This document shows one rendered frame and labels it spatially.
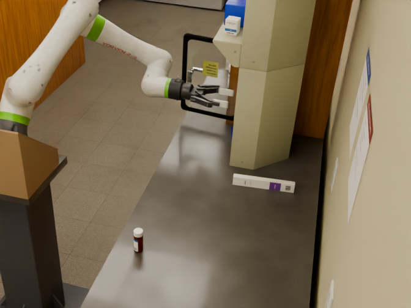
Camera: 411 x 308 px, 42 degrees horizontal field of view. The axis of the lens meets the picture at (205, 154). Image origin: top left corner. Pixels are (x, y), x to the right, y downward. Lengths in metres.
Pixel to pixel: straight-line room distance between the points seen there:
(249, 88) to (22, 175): 0.95
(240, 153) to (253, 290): 0.72
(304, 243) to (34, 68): 1.21
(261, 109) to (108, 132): 2.38
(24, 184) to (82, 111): 2.62
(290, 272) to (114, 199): 2.00
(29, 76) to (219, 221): 0.90
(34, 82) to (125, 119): 2.53
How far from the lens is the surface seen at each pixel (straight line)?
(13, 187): 2.20
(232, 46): 2.11
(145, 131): 4.41
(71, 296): 3.06
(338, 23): 2.43
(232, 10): 2.26
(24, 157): 2.10
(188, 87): 2.38
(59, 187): 3.83
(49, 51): 2.16
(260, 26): 2.07
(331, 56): 2.48
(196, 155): 2.42
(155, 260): 1.90
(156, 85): 2.40
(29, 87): 2.11
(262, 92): 2.17
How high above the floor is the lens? 2.27
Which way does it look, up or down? 33 degrees down
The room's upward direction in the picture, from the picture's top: 4 degrees clockwise
